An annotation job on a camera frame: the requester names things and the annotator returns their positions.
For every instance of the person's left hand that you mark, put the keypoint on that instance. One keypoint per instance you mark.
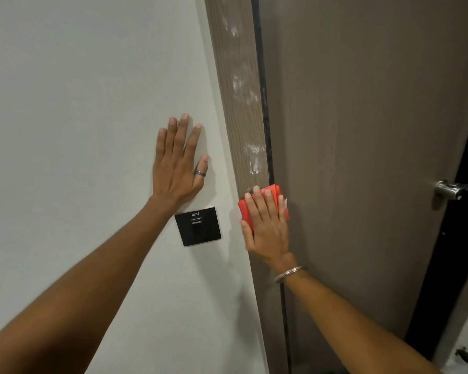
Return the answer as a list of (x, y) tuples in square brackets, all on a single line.
[(174, 177)]

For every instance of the person's right hand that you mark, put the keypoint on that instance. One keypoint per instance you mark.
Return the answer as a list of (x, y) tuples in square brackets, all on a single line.
[(268, 233)]

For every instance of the person's right thumb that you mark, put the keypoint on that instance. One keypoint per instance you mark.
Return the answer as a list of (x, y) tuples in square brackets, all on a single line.
[(246, 232)]

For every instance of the person's right little finger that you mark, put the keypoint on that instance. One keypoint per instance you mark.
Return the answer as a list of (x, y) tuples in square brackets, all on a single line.
[(282, 210)]

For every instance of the person's left middle finger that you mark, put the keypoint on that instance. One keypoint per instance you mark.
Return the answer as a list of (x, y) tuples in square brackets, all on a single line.
[(181, 132)]

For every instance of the person's left little finger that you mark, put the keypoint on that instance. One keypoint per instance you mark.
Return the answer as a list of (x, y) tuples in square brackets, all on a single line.
[(160, 142)]

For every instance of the person's right middle finger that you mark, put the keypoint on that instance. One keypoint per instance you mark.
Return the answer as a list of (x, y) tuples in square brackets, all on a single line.
[(262, 204)]

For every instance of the person's left thumb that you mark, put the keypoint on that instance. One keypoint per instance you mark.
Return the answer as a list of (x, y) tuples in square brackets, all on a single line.
[(201, 170)]

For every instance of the red cleaning cloth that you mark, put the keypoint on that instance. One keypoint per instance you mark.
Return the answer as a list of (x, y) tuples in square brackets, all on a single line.
[(242, 210)]

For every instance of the person's right forearm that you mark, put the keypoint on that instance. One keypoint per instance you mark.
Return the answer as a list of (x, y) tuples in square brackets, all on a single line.
[(347, 327)]

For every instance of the person's left forearm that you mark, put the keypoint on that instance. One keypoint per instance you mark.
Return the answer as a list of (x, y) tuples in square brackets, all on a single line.
[(78, 292)]

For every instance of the silver wrist bangle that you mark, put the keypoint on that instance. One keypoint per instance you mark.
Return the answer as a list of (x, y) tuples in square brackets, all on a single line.
[(286, 274)]

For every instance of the brown door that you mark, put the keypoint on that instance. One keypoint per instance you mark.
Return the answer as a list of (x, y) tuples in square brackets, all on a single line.
[(355, 132)]

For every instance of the dark door stopper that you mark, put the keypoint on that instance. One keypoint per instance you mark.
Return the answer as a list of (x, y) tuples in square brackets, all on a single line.
[(464, 355)]

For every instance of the black wall switch plate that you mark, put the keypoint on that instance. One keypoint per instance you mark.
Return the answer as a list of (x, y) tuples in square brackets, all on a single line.
[(198, 227)]

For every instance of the wood grain door frame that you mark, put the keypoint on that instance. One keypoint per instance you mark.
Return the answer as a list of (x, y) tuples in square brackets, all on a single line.
[(238, 112)]

